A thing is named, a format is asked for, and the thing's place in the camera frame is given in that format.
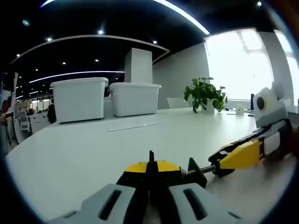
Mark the low white storage box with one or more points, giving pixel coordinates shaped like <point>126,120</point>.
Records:
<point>135,100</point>

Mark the wide bright window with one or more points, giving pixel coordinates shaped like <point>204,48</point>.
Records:
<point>238,67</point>

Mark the white swivel office chair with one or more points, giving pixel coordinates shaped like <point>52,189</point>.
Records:
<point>24,120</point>

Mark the tall white storage box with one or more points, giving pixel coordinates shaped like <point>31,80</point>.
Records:
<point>79,100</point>

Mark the black cylindrical bottle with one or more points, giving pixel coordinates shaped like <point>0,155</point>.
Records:
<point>252,101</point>

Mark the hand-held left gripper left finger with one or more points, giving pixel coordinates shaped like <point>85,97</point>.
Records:
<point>93,205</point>

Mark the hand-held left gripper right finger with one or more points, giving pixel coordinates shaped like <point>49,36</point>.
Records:
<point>205,205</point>

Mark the white background desk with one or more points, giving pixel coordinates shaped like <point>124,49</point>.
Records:
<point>39,122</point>

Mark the narrow bright window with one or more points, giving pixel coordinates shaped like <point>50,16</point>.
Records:
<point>288,53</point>

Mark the green potted plant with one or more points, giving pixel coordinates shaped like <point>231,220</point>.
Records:
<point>205,93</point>

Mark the person's right hand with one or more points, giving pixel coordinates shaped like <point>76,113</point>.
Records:
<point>295,137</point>

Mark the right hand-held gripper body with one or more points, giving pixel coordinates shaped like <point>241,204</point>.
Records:
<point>271,112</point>

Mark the black fixed fixture clamp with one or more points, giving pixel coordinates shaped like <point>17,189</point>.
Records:
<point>196,175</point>

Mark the long ceiling light strip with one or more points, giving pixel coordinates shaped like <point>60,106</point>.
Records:
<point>187,16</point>

